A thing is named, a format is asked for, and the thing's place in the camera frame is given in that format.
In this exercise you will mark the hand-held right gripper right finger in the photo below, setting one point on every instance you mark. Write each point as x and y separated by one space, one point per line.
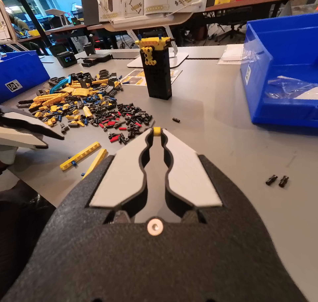
191 180

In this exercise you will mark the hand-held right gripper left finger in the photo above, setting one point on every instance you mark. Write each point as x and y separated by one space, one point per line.
119 180

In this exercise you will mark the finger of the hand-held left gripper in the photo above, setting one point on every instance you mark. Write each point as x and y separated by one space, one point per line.
17 136
15 115

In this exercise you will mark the yellow holed beam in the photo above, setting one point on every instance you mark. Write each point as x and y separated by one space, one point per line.
98 159
84 154

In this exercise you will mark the small yellow connector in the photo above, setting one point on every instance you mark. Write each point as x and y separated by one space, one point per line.
157 131

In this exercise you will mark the grey elbow pipe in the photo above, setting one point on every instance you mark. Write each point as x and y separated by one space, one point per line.
65 128

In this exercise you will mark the grey gear rack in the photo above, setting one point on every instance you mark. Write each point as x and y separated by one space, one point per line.
22 106

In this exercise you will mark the long black beam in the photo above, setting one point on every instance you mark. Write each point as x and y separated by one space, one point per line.
24 102

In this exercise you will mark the pile of yellow grey bricks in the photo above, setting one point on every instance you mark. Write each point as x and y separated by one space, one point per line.
49 97

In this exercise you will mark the blue storage bin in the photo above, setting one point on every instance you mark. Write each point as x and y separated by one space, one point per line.
260 108
24 68

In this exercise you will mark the teal curved panel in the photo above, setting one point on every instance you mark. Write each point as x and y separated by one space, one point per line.
58 86

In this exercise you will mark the pile of black red pins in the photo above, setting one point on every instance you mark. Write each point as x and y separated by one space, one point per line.
131 118

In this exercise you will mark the black device with screen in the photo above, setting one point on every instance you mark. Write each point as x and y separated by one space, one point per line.
63 58

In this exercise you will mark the small black box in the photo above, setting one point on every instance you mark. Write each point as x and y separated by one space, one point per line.
89 49

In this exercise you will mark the black metal pole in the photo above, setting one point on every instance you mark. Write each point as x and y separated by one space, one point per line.
29 16

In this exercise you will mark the black flat case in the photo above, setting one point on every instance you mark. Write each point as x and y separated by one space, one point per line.
99 57

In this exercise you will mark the black brick tower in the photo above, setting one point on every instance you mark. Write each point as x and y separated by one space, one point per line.
159 78

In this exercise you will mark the clear plastic sleeve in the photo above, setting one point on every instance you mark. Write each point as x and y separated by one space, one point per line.
231 55

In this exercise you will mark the clear plastic bags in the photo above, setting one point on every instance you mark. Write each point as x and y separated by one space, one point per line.
290 88

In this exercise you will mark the black office chair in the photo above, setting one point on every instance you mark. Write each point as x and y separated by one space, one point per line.
232 31

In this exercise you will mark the long wooden workbench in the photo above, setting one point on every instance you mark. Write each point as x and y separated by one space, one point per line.
248 3

